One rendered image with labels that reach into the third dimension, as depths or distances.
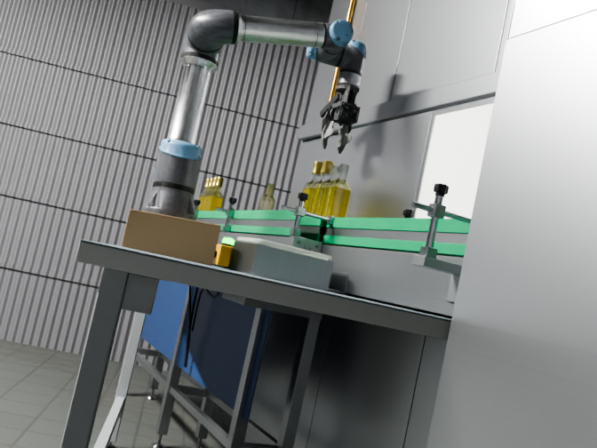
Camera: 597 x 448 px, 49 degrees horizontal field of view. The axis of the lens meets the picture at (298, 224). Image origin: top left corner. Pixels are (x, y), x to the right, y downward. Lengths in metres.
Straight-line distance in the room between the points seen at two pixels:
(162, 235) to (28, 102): 3.07
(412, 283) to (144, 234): 0.69
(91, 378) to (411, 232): 0.83
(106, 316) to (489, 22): 1.32
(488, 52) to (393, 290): 0.72
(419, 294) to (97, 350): 0.72
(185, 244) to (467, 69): 0.92
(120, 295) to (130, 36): 3.72
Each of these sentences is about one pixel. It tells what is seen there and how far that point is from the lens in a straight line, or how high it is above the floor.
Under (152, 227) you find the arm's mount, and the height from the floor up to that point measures 0.81.
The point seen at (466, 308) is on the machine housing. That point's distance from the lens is 1.11.
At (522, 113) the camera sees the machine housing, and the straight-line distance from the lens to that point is 1.13.
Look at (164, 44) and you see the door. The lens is 4.72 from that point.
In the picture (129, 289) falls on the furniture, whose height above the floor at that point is 0.69.
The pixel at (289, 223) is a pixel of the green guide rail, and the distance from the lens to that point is 1.99.
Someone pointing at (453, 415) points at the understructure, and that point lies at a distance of 1.11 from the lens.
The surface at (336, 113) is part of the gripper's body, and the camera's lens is 2.15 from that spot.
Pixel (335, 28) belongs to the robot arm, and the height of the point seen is 1.51.
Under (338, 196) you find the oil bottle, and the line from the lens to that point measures 2.03.
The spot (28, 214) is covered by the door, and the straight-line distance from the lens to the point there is 4.61.
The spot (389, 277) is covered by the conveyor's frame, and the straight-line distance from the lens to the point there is 1.60.
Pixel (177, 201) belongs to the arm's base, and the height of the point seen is 0.90.
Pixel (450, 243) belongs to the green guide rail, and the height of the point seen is 0.91.
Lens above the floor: 0.76
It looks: 5 degrees up
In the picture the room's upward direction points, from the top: 12 degrees clockwise
